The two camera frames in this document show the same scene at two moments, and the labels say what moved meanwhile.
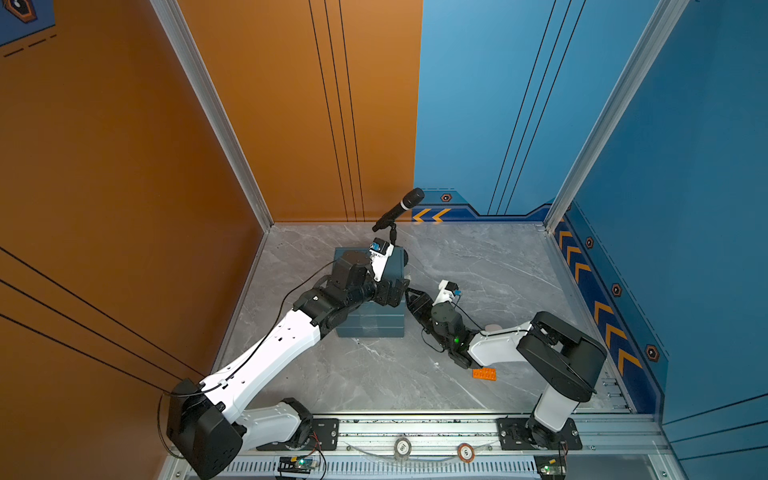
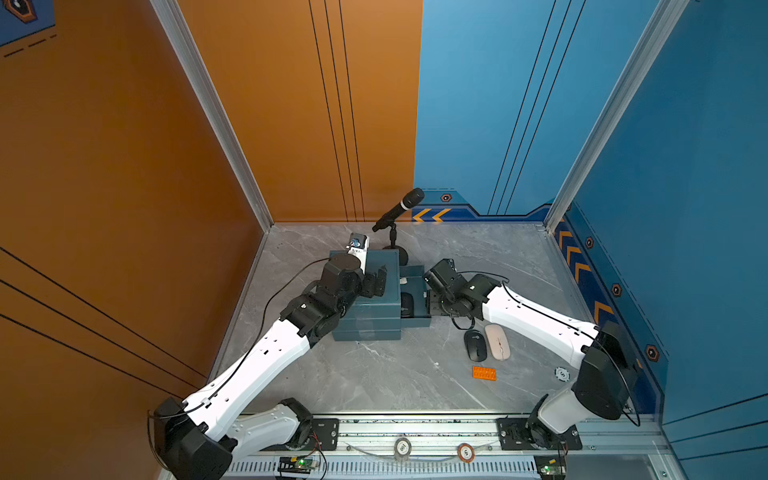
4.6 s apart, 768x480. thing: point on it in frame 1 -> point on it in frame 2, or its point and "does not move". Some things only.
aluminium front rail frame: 614,446 does not move
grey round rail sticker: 402,446 does not move
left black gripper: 385,298 -> 370,289
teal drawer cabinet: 375,320 does not move
